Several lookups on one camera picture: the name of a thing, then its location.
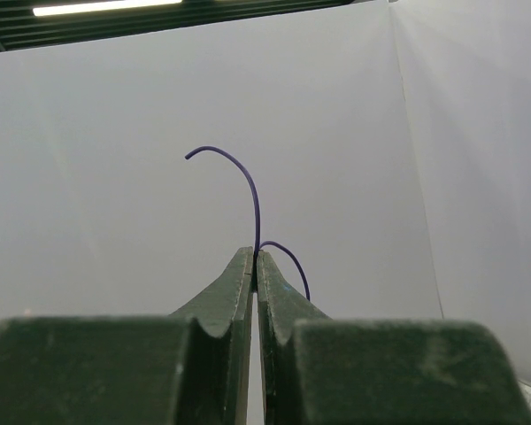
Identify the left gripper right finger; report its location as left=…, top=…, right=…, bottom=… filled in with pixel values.
left=257, top=252, right=531, bottom=424

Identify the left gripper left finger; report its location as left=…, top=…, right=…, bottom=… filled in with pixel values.
left=0, top=248, right=253, bottom=424

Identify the thin purple wire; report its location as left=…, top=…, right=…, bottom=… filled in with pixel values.
left=184, top=145, right=312, bottom=302

